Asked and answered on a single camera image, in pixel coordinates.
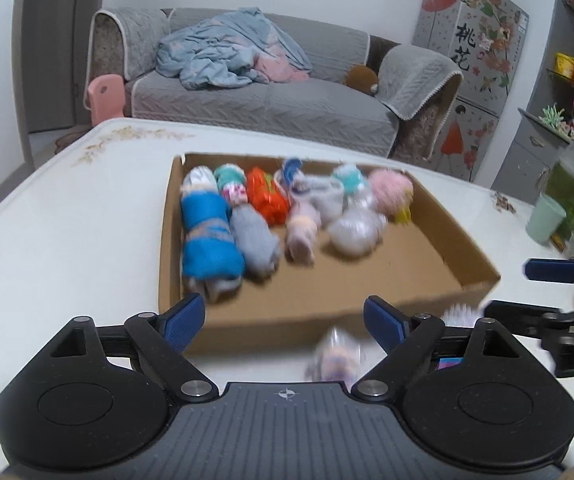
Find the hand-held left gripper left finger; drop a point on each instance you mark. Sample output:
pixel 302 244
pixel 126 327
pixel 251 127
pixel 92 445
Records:
pixel 184 322

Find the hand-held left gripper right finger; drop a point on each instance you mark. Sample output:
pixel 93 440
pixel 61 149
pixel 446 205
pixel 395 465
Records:
pixel 384 322

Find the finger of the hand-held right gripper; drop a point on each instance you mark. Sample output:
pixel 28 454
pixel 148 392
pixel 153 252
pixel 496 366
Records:
pixel 552 270
pixel 517 312

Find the shallow cardboard box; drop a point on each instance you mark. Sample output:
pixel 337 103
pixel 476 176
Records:
pixel 392 275

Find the pastel plastic-wrapped bundle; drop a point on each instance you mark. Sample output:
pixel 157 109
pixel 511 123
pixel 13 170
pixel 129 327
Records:
pixel 334 360

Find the grey sock roll blue trim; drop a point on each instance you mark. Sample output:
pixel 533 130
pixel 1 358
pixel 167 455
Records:
pixel 317 192

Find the orange plastic-wrapped roll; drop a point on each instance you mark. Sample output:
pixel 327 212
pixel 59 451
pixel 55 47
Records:
pixel 267 197

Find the pale green cup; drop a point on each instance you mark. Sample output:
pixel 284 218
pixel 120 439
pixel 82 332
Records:
pixel 544 220

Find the white fuzzy sock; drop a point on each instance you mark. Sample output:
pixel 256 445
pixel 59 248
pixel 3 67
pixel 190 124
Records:
pixel 459 316

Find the pink blue small item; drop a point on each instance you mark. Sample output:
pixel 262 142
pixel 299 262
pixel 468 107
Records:
pixel 448 362

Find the scattered brown crumbs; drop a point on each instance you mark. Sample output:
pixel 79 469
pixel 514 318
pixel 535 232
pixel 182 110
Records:
pixel 503 202

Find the blue striped sock roll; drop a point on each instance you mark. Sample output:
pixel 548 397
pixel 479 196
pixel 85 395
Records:
pixel 207 240

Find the clear plastic-wrapped bundle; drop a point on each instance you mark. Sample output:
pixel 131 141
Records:
pixel 357 230

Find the plain grey sock roll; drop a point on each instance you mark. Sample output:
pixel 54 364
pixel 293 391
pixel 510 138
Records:
pixel 256 242

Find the grey cabinet with shelves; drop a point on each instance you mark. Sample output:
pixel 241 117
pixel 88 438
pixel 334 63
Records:
pixel 522 155

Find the pale pink sock roll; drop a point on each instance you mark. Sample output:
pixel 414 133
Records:
pixel 302 232

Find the pink fuzzy sock roll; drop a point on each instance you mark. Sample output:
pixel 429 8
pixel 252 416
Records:
pixel 391 190

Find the white striped sock roll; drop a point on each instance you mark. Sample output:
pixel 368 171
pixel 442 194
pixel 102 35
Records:
pixel 198 180

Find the teal white sock roll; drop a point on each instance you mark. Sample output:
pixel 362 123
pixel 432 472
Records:
pixel 349 177

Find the small green plant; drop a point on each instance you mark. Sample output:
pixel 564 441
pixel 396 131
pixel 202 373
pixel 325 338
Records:
pixel 552 116

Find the yellow snack packet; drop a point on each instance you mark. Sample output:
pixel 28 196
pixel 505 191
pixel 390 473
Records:
pixel 565 65

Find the brown floor mat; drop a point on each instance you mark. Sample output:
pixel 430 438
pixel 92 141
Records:
pixel 69 140

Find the floral decal refrigerator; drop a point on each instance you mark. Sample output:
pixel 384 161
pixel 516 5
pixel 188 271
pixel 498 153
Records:
pixel 472 60

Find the grey quilted armrest cover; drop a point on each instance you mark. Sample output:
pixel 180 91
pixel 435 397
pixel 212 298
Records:
pixel 127 35
pixel 417 77

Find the grey sofa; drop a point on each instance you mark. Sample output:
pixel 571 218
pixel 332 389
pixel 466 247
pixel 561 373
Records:
pixel 292 105

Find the pink child chair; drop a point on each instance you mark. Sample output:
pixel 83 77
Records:
pixel 104 97

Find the brown plush toy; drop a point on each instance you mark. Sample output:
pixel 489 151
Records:
pixel 361 79

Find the pink cloth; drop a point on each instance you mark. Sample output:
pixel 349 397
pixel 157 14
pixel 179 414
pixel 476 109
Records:
pixel 277 70

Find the light blue blanket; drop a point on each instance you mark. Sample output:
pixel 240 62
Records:
pixel 222 45

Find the dark grey door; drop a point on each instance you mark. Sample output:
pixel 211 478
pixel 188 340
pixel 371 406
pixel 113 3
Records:
pixel 52 35

